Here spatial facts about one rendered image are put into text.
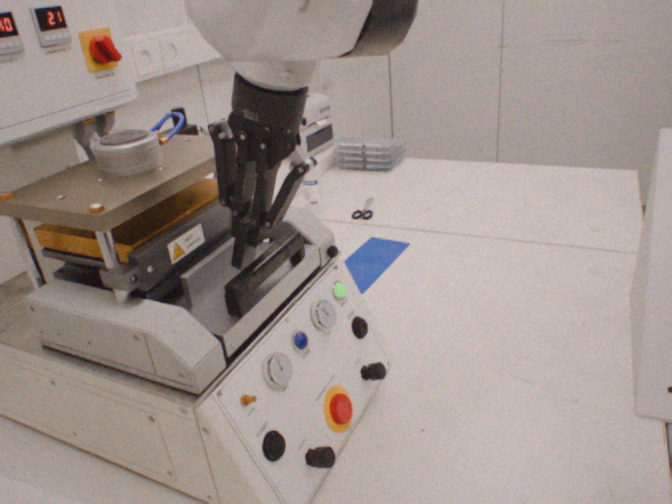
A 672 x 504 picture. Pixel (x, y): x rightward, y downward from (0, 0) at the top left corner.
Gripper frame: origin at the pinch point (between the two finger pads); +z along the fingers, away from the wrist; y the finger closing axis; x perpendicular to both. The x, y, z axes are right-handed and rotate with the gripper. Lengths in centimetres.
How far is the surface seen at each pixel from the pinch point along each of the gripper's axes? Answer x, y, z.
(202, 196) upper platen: 3.6, -9.5, -0.2
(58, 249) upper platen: -10.5, -19.9, 6.3
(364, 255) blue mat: 47, 3, 28
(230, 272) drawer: -0.1, -1.5, 5.9
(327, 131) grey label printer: 102, -35, 31
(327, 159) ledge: 95, -30, 36
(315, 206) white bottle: 63, -18, 33
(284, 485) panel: -13.6, 17.4, 18.2
